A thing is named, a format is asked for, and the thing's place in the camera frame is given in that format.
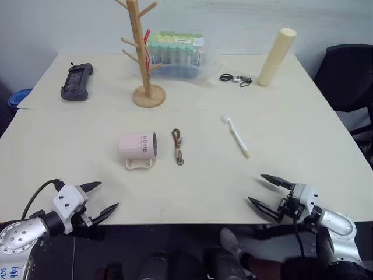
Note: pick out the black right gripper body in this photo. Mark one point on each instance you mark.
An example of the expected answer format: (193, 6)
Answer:
(289, 208)

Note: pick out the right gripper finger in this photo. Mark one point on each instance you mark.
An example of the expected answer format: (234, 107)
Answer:
(265, 207)
(278, 181)

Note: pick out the pink ribbed HOME mug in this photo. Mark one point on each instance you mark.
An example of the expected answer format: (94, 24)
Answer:
(137, 146)

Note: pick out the red hanging tag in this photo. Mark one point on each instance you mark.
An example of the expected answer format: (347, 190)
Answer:
(149, 46)

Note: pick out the cream cylinder tube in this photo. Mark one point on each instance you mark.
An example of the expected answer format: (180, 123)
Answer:
(277, 56)

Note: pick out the white toothbrush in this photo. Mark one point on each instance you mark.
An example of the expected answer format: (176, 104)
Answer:
(237, 137)

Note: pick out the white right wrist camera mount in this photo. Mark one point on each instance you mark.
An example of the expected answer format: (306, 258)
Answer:
(306, 198)

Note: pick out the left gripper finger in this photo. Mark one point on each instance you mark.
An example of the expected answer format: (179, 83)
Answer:
(91, 186)
(103, 213)

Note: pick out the pack of green-capped bottles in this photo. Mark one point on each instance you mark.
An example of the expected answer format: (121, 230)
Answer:
(175, 48)

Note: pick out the blue plastic basin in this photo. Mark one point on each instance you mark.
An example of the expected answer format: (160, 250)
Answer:
(19, 97)

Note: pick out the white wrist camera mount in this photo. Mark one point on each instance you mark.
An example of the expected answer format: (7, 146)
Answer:
(67, 198)
(306, 198)

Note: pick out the black office chair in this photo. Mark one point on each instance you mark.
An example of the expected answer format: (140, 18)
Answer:
(346, 78)

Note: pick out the wooden mug tree stand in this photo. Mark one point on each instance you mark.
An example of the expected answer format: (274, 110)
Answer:
(142, 58)

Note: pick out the black handheld controller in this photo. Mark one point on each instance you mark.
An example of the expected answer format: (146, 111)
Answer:
(75, 81)

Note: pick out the clear plastic tub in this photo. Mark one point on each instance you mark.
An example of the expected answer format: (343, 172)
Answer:
(204, 70)

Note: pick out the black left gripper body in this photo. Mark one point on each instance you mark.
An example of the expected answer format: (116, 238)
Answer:
(82, 219)

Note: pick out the dark rounded shape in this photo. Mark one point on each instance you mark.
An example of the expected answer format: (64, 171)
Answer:
(224, 265)

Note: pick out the grey fabric shape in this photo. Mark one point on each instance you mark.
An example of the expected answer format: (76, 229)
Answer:
(231, 240)

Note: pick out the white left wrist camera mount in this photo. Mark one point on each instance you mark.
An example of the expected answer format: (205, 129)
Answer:
(67, 198)

